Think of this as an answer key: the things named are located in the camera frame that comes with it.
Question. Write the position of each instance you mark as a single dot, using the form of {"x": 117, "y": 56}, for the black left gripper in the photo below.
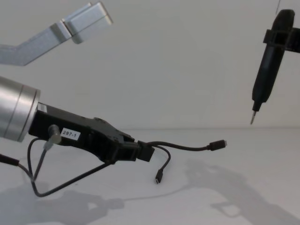
{"x": 77, "y": 127}

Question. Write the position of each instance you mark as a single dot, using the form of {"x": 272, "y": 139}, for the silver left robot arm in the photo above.
{"x": 16, "y": 112}

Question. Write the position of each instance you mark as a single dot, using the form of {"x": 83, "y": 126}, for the white table cloth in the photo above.
{"x": 211, "y": 187}

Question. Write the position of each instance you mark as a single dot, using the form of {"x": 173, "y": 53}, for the black tool holder bracket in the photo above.
{"x": 291, "y": 39}

